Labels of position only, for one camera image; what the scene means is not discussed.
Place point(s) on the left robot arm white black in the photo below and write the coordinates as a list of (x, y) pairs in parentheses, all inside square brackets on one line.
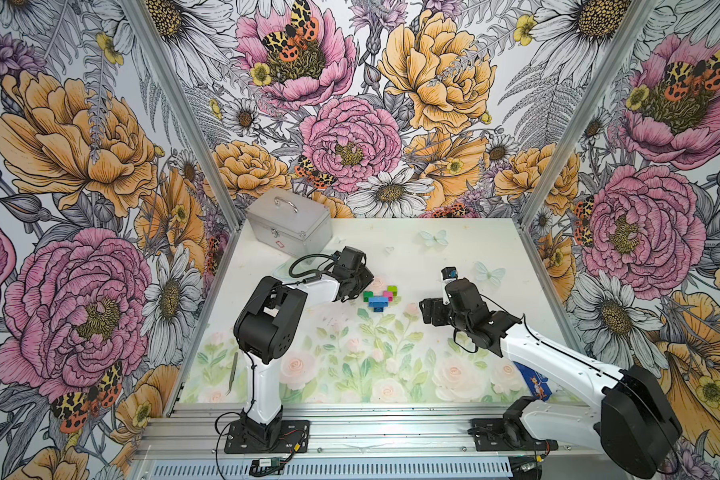
[(267, 325)]

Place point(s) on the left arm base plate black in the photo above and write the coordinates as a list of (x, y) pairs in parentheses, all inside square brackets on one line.
[(291, 435)]

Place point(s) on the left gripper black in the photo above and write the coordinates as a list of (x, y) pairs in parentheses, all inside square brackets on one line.
[(367, 278)]

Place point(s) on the blue card packet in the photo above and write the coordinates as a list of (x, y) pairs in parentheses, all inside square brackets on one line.
[(536, 382)]

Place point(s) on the small green circuit board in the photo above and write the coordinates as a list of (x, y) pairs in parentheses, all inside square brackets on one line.
[(262, 464)]

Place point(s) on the dark blue lego brick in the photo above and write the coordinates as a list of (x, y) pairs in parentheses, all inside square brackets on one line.
[(378, 302)]

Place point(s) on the aluminium rail frame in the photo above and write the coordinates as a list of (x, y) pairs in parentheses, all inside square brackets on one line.
[(336, 430)]

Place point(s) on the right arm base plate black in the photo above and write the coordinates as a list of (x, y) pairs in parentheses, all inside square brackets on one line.
[(500, 435)]

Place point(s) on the silver metal box with handle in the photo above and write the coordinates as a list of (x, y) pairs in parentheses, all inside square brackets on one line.
[(290, 223)]

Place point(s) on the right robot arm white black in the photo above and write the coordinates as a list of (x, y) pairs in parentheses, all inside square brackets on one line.
[(624, 414)]

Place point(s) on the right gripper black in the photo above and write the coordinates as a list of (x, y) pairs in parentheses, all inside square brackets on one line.
[(436, 313)]

